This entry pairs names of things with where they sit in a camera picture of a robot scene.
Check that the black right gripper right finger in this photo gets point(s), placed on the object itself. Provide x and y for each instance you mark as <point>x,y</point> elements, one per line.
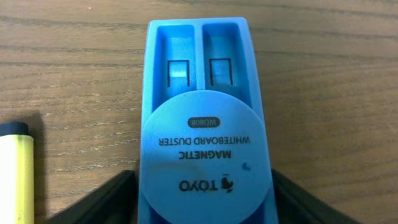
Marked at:
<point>297,206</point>

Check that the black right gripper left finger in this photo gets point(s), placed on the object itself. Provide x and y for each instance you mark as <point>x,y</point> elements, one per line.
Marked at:
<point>111,203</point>

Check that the blue magnetic whiteboard duster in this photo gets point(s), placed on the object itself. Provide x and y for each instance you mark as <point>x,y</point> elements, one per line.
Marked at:
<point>204,153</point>

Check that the yellow highlighter pen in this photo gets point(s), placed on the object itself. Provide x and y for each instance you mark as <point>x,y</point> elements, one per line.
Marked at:
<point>17,174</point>

